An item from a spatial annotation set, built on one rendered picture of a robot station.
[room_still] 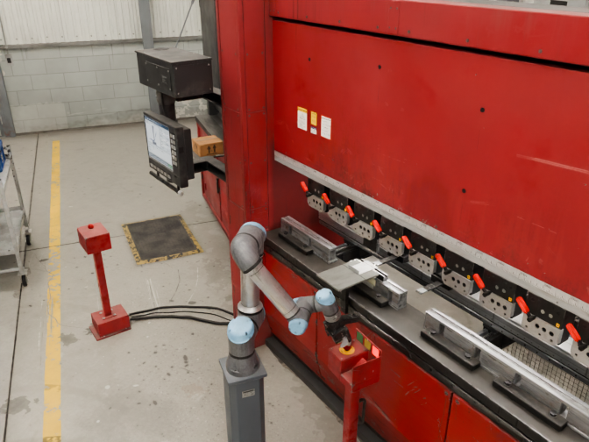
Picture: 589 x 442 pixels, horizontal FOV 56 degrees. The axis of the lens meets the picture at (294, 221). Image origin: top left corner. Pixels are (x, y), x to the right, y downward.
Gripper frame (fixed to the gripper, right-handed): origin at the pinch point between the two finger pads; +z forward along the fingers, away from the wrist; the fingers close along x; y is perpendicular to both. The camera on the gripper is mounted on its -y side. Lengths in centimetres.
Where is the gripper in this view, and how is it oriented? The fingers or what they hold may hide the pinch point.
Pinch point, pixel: (349, 343)
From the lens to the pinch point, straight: 268.8
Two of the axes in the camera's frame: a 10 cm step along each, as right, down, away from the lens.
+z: 3.2, 7.7, 5.6
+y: -8.0, 5.3, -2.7
